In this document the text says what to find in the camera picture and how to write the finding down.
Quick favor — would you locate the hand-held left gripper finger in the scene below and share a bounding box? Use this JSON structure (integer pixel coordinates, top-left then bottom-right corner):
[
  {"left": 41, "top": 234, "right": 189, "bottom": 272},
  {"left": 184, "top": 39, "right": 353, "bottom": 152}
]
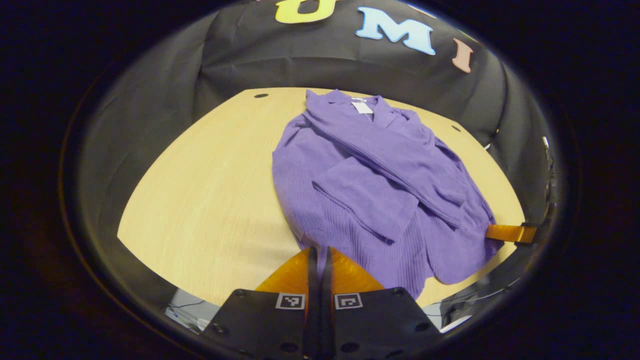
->
[
  {"left": 202, "top": 246, "right": 321, "bottom": 360},
  {"left": 320, "top": 246, "right": 443, "bottom": 360}
]

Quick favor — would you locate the purple knit cardigan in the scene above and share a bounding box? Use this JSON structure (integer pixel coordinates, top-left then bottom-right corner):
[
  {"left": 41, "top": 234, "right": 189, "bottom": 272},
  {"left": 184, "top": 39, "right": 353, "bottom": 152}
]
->
[{"left": 272, "top": 89, "right": 505, "bottom": 301}]

